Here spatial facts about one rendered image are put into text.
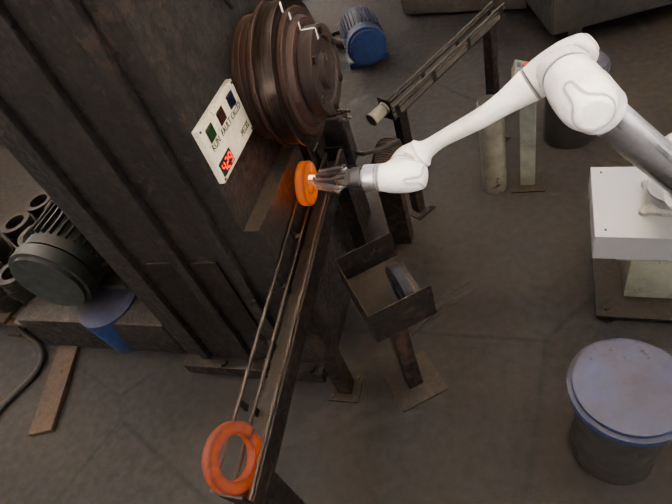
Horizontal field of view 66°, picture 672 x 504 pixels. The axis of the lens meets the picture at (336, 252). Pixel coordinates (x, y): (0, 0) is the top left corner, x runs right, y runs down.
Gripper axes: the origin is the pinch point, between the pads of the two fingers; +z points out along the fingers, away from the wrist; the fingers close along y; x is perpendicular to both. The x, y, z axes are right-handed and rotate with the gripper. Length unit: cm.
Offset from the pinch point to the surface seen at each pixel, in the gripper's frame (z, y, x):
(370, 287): -24.0, -28.8, -21.8
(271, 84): 0.3, -0.5, 37.1
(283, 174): 7.1, -0.7, 3.2
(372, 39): 24, 220, -61
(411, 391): -31, -35, -81
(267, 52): 0.7, 4.5, 44.4
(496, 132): -62, 78, -42
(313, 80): -9.8, 7.0, 32.9
